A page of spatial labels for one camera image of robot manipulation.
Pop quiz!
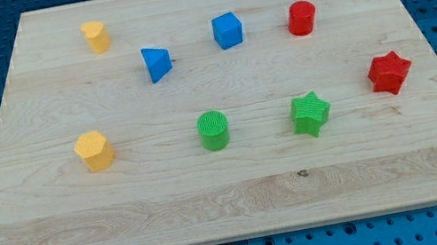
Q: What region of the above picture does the light wooden board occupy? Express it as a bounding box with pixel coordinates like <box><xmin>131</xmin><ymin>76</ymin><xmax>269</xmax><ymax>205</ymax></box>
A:
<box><xmin>0</xmin><ymin>0</ymin><xmax>437</xmax><ymax>245</ymax></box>

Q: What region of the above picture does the green cylinder block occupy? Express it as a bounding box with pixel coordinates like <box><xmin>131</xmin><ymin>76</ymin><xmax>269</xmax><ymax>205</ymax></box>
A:
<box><xmin>196</xmin><ymin>110</ymin><xmax>230</xmax><ymax>151</ymax></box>

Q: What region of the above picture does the yellow hexagon block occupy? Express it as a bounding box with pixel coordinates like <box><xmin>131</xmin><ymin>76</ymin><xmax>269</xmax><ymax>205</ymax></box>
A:
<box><xmin>74</xmin><ymin>130</ymin><xmax>115</xmax><ymax>172</ymax></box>

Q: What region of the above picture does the blue triangle block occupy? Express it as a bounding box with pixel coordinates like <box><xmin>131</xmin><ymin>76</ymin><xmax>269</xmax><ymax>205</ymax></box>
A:
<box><xmin>141</xmin><ymin>48</ymin><xmax>172</xmax><ymax>83</ymax></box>

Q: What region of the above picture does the blue cube block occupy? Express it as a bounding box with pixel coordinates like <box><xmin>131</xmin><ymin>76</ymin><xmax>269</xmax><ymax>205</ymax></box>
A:
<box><xmin>211</xmin><ymin>12</ymin><xmax>243</xmax><ymax>50</ymax></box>

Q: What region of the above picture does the green star block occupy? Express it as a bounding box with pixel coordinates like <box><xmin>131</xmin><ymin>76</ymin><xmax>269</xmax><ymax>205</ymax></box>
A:
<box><xmin>290</xmin><ymin>91</ymin><xmax>331</xmax><ymax>138</ymax></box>

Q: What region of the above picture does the red star block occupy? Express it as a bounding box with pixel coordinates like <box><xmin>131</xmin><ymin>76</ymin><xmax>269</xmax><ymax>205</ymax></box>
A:
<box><xmin>367</xmin><ymin>51</ymin><xmax>412</xmax><ymax>95</ymax></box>

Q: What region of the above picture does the red cylinder block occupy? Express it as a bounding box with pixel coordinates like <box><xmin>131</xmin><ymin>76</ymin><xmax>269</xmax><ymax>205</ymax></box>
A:
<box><xmin>288</xmin><ymin>0</ymin><xmax>316</xmax><ymax>36</ymax></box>

